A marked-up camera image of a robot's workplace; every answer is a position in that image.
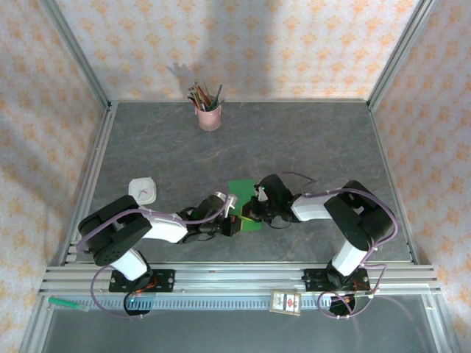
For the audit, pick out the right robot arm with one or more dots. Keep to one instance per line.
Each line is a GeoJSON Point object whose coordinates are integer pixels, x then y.
{"type": "Point", "coordinates": [309, 207]}

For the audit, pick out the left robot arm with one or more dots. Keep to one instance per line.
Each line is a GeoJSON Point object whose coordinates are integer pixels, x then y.
{"type": "Point", "coordinates": [165, 229]}

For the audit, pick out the white square dish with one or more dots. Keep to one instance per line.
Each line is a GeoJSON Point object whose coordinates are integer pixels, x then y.
{"type": "Point", "coordinates": [142, 190]}

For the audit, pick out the playing card box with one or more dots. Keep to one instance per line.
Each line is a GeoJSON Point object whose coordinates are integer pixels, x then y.
{"type": "Point", "coordinates": [285, 302]}

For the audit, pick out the pink pen cup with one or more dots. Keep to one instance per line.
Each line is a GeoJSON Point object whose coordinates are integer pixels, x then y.
{"type": "Point", "coordinates": [209, 119]}

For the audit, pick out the tan wooden pencil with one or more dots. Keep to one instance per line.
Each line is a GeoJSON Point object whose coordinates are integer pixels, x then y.
{"type": "Point", "coordinates": [207, 92]}

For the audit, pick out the yellow pencil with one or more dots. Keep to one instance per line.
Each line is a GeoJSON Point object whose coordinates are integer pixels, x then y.
{"type": "Point", "coordinates": [198, 93]}

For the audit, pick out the green marker pen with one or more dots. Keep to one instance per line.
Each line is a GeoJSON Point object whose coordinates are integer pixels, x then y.
{"type": "Point", "coordinates": [68, 304]}

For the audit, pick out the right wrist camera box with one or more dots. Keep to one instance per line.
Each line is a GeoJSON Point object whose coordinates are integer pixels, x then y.
{"type": "Point", "coordinates": [262, 195]}

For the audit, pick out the wide aluminium base rail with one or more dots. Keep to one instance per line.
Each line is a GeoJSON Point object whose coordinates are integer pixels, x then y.
{"type": "Point", "coordinates": [239, 279]}

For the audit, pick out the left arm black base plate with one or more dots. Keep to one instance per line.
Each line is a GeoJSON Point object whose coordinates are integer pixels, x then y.
{"type": "Point", "coordinates": [165, 281]}

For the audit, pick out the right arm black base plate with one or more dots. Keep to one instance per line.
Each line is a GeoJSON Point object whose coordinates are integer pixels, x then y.
{"type": "Point", "coordinates": [312, 279]}

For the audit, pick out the aluminium side rail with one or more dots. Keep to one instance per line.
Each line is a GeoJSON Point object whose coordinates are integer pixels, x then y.
{"type": "Point", "coordinates": [93, 165]}
{"type": "Point", "coordinates": [394, 184]}

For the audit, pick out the aluminium corner post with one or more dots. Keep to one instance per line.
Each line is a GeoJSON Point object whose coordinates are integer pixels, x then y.
{"type": "Point", "coordinates": [399, 55]}
{"type": "Point", "coordinates": [79, 55]}

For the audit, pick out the aluminium frame leg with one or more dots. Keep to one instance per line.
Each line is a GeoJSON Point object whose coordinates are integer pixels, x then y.
{"type": "Point", "coordinates": [35, 323]}
{"type": "Point", "coordinates": [438, 323]}

